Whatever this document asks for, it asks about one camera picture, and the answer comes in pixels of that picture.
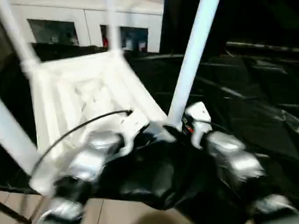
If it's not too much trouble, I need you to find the white cabinet with glass doors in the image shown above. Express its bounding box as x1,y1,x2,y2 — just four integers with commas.
7,0,168,64

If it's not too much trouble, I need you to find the white plastic table top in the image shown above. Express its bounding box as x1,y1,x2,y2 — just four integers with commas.
20,46,182,199

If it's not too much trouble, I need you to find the black mat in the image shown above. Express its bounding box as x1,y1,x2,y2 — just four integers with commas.
0,24,299,224

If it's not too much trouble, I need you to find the white plastic table leg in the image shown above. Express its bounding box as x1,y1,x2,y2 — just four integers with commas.
104,0,124,57
159,0,236,129
0,0,44,76
0,75,45,178

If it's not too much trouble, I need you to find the black metal stand leg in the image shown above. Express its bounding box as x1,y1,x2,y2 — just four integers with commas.
0,194,33,224

